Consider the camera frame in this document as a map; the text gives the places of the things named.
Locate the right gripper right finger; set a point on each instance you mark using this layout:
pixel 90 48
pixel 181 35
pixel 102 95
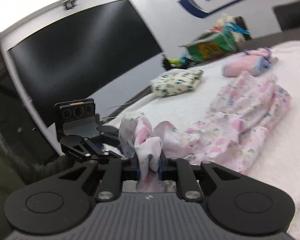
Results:
pixel 180 171

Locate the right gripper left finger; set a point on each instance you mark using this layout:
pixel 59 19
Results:
pixel 116 173

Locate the pink floral white garment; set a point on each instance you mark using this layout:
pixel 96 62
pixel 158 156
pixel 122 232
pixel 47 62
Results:
pixel 231 133

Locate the green zipper storage bag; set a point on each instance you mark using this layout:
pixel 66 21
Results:
pixel 214 44

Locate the cream green-flower folded garment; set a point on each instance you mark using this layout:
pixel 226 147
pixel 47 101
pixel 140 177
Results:
pixel 176 81

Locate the white fluffy towel mat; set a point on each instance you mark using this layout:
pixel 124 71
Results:
pixel 278 162

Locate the black yellow-green tool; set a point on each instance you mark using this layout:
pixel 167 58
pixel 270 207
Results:
pixel 180 63

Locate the pink folded garment blue trim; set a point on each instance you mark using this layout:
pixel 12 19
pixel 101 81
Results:
pixel 255 62

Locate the cream plush in bag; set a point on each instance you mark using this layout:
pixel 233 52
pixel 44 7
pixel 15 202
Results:
pixel 230 21

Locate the black office chair left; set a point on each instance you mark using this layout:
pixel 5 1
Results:
pixel 288 15

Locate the large black wall screen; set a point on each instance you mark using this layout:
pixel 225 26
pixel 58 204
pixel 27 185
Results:
pixel 74 57

